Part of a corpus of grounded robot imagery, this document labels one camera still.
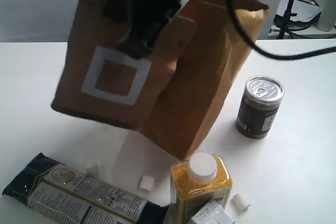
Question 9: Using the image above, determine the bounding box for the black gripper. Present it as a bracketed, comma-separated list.
[104, 0, 182, 60]

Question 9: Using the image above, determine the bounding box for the brown stand-up pouch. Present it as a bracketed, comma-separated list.
[51, 0, 196, 130]

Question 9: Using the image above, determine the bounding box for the brown paper shopping bag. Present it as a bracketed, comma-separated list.
[143, 0, 271, 161]

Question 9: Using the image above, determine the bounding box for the white marshmallow left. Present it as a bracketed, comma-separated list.
[84, 159, 99, 176]

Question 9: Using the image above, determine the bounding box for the white marshmallow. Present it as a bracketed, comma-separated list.
[232, 193, 251, 210]
[139, 175, 154, 191]
[84, 159, 99, 176]

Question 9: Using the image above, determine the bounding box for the dark can with pull-tab lid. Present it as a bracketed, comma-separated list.
[236, 76, 285, 139]

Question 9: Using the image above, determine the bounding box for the white marshmallow middle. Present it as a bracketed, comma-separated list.
[139, 175, 154, 191]

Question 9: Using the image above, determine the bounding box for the black light stand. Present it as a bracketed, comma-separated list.
[274, 0, 297, 39]

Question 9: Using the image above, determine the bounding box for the yellow grain bottle white cap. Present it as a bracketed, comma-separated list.
[170, 152, 233, 223]

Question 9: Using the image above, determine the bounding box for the dark blue noodle package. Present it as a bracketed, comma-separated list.
[3, 153, 169, 223]

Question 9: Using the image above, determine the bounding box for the small grey-white carton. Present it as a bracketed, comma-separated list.
[188, 199, 235, 224]

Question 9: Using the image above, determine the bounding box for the white marshmallow right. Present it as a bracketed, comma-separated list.
[232, 193, 251, 210]

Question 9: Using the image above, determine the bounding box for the black cable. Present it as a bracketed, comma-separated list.
[219, 0, 336, 61]

